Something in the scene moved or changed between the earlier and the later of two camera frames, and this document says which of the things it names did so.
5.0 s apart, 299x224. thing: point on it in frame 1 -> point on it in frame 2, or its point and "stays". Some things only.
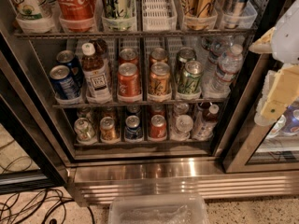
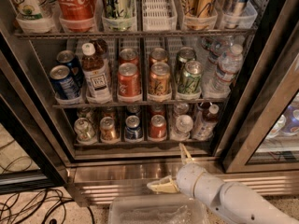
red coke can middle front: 129,83 stays
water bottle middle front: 229,67 stays
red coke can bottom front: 158,127 stays
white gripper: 288,39 -> 186,180
